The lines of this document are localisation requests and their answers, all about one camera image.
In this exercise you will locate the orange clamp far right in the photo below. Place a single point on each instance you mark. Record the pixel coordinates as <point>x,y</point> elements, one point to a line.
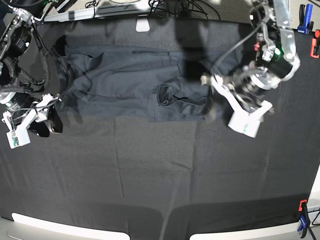
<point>315,45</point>

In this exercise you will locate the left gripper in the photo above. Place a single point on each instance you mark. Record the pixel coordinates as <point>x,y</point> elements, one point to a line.
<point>216,106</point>

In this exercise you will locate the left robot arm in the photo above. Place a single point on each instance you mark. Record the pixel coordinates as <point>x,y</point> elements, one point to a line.
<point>276,61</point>

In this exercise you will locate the orange blue clamp near right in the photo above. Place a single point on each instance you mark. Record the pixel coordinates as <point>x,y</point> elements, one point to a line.
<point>305,223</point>

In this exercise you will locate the black table cloth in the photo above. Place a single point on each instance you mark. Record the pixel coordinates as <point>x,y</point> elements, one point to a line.
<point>167,180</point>

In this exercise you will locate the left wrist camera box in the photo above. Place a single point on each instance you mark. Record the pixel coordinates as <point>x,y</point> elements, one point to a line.
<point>244,124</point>

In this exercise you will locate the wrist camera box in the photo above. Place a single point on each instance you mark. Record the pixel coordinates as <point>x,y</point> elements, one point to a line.
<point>18,138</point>
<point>244,124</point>

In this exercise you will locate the dark grey t-shirt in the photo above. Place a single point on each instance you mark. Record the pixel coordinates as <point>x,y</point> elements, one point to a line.
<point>113,81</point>

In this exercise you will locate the aluminium frame rail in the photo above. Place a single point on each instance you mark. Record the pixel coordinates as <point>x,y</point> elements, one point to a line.
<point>98,12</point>

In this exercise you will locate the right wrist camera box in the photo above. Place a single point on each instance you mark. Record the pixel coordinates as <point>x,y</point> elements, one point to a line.
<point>18,138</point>

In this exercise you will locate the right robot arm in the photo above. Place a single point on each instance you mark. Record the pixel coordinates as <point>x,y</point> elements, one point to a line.
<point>16,36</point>

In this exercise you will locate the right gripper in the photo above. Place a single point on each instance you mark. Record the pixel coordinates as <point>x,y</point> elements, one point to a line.
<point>38,116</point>

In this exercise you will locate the blue clamp top right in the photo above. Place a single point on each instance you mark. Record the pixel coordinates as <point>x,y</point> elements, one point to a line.
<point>305,24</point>

